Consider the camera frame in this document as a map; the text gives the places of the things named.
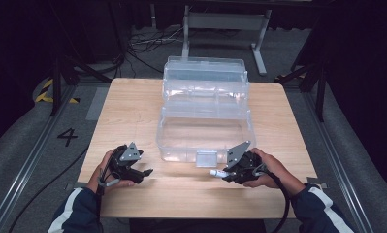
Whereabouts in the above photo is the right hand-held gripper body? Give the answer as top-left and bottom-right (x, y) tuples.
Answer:
(224, 140), (269, 185)

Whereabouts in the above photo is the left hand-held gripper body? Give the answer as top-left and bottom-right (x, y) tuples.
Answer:
(108, 141), (145, 184)

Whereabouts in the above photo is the white ointment tube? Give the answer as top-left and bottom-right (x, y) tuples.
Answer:
(209, 168), (230, 179)

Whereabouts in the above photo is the clear plastic storage box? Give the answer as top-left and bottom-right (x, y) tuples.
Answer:
(154, 55), (258, 169)

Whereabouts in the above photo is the person's right hand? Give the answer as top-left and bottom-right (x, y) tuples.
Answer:
(242, 147), (307, 197)

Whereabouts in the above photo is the person's left hand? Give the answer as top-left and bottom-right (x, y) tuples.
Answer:
(85, 148), (136, 194)

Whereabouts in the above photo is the black tripod stand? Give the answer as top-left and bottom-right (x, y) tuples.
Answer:
(47, 0), (113, 117)
(274, 48), (329, 123)

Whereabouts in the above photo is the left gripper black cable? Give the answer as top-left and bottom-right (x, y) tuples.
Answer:
(96, 145), (127, 197)

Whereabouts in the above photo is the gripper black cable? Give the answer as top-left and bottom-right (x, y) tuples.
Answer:
(253, 163), (292, 233)
(96, 145), (127, 197)

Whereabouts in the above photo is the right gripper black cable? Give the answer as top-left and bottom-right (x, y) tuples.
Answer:
(253, 163), (292, 233)

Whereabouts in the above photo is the metal floor bracket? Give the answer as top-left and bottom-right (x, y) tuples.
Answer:
(306, 176), (329, 190)
(64, 182), (89, 192)

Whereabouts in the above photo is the black floor cable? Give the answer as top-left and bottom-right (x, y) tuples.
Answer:
(8, 145), (90, 233)

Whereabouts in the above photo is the aluminium floor rail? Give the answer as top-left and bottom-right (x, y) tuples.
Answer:
(0, 84), (79, 233)
(301, 91), (375, 233)

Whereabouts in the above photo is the bundle of floor cables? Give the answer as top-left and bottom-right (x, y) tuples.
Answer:
(125, 26), (186, 80)

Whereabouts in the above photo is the grey metal table frame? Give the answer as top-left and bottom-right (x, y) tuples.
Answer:
(179, 4), (274, 78)

